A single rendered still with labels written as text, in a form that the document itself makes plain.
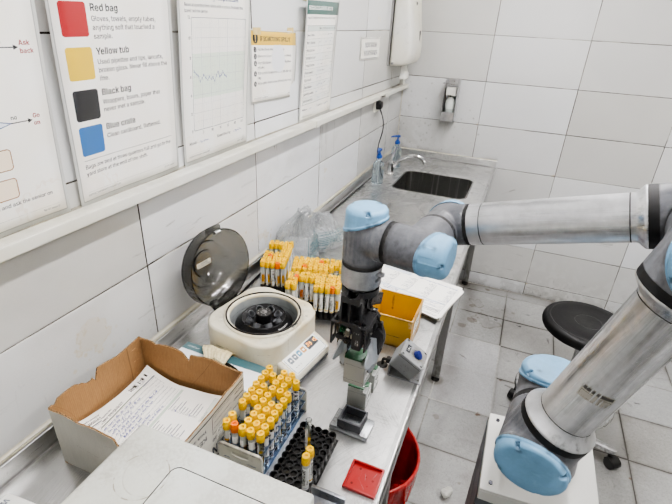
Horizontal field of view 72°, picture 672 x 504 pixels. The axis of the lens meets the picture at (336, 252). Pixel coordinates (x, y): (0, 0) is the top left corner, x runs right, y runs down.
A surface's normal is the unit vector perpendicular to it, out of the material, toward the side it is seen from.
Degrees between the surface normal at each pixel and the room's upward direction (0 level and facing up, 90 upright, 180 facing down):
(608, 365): 83
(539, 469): 98
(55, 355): 90
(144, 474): 0
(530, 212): 49
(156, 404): 2
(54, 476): 0
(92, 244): 90
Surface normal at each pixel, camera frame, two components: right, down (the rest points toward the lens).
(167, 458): 0.05, -0.89
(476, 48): -0.38, 0.40
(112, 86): 0.93, 0.26
